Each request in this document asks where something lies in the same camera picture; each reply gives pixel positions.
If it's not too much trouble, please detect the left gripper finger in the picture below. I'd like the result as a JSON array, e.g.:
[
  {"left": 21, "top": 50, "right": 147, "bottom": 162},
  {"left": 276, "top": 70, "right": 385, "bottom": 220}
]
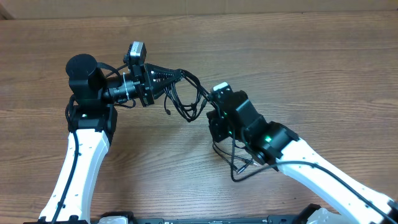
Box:
[
  {"left": 146, "top": 63, "right": 182, "bottom": 86},
  {"left": 152, "top": 79, "right": 177, "bottom": 100}
]

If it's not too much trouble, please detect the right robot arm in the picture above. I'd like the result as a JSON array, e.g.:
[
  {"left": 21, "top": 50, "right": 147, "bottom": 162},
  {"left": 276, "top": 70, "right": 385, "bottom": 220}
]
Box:
[{"left": 207, "top": 87, "right": 397, "bottom": 223}]

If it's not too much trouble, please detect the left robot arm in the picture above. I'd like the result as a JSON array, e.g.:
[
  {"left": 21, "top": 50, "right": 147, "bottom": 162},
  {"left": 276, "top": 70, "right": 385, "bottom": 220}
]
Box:
[{"left": 37, "top": 54, "right": 183, "bottom": 223}]

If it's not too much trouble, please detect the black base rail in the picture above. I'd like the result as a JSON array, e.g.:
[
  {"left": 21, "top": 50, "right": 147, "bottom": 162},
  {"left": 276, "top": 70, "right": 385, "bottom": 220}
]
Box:
[{"left": 93, "top": 203, "right": 355, "bottom": 224}]

